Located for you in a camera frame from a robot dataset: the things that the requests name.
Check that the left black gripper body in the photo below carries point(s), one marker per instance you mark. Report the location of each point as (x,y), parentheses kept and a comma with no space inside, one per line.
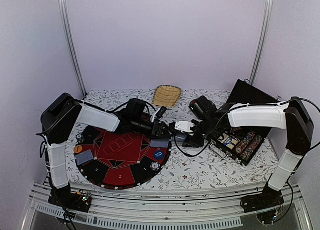
(154,133)

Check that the left aluminium corner post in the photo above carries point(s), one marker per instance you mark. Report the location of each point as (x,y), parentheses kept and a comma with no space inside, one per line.
(71,46)

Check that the blue white ten chip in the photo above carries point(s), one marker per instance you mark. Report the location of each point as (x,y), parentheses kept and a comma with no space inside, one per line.
(155,166)

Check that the poker chip stack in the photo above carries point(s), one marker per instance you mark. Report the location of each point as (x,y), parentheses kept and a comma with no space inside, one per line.
(80,138)

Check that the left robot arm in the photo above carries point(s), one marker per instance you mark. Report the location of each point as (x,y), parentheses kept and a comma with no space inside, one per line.
(67,117)

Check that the blue checkered card deck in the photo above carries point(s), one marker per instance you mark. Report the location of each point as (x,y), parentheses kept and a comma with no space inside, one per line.
(180,139)

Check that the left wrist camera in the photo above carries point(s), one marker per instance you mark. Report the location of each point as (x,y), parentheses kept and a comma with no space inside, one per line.
(158,113)

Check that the dealt blue cards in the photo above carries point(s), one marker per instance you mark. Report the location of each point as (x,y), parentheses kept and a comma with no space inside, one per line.
(159,143)
(84,157)

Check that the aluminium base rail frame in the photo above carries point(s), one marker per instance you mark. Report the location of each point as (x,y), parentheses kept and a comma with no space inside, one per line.
(187,209)

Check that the boxed card deck in case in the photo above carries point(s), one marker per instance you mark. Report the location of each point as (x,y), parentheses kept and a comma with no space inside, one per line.
(228,141)

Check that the poker chip row in case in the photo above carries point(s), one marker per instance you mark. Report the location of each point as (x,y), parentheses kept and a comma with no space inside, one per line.
(244,143)

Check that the aluminium corner post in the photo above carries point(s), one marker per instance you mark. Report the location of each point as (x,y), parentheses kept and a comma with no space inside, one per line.
(262,39)
(71,46)

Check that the woven bamboo basket tray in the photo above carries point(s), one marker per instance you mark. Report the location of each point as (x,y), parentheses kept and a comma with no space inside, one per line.
(166,96)

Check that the orange dealer button chip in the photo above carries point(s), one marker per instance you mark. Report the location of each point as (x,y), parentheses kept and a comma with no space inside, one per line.
(78,149)

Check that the right aluminium corner post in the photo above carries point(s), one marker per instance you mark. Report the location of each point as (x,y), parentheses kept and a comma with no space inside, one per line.
(262,39)

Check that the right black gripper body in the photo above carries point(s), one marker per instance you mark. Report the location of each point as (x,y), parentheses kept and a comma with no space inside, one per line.
(199,142)

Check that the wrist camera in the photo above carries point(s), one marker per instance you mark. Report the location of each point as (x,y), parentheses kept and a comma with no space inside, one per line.
(184,127)
(158,113)

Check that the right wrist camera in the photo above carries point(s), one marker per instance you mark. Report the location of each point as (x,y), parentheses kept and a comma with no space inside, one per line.
(184,127)

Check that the black poker chip case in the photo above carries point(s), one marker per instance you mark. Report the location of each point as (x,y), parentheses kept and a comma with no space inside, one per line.
(248,110)

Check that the blue small blind chip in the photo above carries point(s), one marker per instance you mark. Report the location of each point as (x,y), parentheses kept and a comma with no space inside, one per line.
(159,155)

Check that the round red black poker mat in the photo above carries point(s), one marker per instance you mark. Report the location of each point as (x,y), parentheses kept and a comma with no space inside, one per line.
(121,161)

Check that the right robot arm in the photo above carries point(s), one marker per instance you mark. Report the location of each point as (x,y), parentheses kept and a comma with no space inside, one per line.
(291,116)

